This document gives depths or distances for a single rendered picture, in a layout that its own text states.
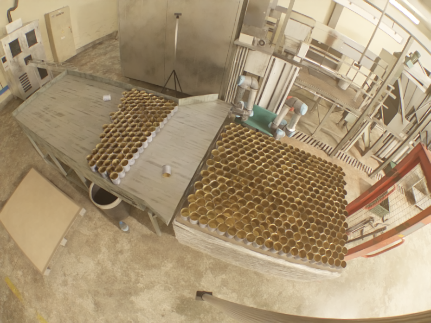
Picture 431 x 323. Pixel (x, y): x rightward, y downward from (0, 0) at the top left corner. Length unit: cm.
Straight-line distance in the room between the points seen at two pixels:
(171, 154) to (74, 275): 199
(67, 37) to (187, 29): 487
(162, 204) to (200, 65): 277
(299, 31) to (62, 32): 664
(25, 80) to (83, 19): 360
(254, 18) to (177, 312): 381
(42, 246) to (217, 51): 395
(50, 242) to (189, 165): 215
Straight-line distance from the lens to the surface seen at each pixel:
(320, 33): 355
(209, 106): 223
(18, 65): 559
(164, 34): 384
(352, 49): 370
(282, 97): 244
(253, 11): 291
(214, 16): 334
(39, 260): 296
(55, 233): 286
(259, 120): 265
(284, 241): 150
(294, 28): 357
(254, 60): 364
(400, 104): 493
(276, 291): 267
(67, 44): 750
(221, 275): 245
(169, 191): 149
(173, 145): 175
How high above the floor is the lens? 240
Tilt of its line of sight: 52 degrees down
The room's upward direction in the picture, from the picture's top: 15 degrees clockwise
